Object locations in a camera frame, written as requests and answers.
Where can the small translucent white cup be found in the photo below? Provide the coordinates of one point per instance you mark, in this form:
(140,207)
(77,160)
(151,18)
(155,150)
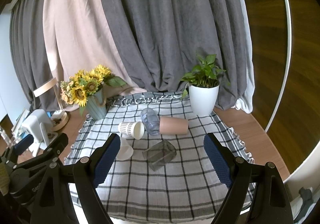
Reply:
(125,150)

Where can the patterned white paper cup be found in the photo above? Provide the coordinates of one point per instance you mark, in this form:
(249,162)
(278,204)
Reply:
(127,127)

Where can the white desktop appliance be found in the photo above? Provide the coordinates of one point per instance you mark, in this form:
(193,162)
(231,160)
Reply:
(35,120)

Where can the sunflower bouquet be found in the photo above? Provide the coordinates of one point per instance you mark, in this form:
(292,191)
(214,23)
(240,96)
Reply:
(80,92)

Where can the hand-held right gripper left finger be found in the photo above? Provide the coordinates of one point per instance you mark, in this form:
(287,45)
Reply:
(105,164)

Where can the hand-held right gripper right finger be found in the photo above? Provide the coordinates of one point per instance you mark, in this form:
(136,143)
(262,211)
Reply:
(217,161)

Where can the wide dark grey curtain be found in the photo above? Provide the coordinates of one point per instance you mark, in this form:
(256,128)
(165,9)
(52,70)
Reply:
(175,26)

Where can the white curved frame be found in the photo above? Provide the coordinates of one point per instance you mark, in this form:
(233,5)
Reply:
(287,38)

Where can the transparent blue plastic cup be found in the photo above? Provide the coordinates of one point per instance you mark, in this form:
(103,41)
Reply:
(150,121)

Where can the white desk lamp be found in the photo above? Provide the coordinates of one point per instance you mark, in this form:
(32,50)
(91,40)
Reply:
(45,87)

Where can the green ribbed vase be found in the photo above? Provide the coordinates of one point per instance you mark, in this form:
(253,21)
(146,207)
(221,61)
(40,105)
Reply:
(96,109)

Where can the white power adapter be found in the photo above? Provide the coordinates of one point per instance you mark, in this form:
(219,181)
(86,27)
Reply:
(58,114)

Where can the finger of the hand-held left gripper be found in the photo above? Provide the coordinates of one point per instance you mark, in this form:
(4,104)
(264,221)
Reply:
(23,142)
(60,142)

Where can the grey transparent square cup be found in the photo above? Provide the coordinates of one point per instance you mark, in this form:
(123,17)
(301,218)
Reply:
(160,155)

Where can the pink cup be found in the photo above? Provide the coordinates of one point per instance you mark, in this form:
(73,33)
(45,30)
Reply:
(173,125)

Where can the white plant pot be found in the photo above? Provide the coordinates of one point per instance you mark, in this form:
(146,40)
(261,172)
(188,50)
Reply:
(202,101)

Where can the checked fringed tablecloth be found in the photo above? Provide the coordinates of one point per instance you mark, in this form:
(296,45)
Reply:
(162,189)

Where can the narrow dark grey curtain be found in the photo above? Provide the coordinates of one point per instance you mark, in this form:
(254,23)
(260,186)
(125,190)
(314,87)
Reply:
(27,51)

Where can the pink beige curtain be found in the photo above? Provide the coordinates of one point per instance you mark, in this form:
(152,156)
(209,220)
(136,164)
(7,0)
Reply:
(80,26)

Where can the upright books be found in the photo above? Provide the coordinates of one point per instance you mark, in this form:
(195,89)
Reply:
(20,120)

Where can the green pothos plant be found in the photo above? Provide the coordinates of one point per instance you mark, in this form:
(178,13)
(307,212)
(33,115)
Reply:
(202,76)

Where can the white sheer curtain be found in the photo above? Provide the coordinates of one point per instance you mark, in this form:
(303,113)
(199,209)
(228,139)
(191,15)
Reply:
(247,83)

